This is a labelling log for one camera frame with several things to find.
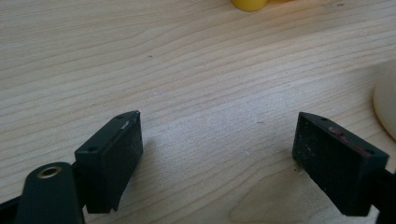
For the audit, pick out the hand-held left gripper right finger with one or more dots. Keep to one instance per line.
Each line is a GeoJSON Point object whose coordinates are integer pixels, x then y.
{"type": "Point", "coordinates": [336, 168]}

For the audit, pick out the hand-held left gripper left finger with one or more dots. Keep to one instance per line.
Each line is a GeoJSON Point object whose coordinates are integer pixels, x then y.
{"type": "Point", "coordinates": [109, 161]}

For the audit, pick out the cream round container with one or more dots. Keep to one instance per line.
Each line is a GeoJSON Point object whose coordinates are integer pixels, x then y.
{"type": "Point", "coordinates": [387, 99]}

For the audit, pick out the yellow cup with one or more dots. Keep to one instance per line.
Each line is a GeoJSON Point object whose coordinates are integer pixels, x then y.
{"type": "Point", "coordinates": [249, 3]}

